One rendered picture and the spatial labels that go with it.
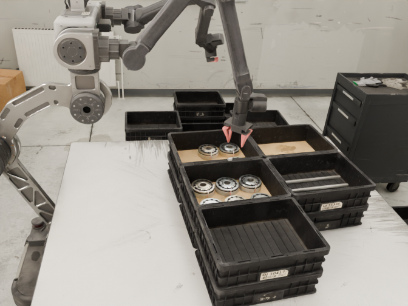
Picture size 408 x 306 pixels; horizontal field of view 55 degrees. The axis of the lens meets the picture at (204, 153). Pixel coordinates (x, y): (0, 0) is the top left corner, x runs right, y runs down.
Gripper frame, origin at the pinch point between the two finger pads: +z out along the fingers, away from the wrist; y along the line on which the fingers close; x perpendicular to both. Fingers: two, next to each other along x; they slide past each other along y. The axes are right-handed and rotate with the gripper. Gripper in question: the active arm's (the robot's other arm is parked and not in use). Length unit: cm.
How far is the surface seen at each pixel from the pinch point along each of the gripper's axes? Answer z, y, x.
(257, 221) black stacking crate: 23.4, -20.0, 13.3
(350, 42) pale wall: 36, 24, -377
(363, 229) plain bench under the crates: 35, -58, -25
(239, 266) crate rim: 14, -27, 47
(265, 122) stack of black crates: 58, 36, -142
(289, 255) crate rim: 13, -39, 34
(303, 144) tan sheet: 23, -15, -62
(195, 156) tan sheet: 24.4, 26.7, -15.0
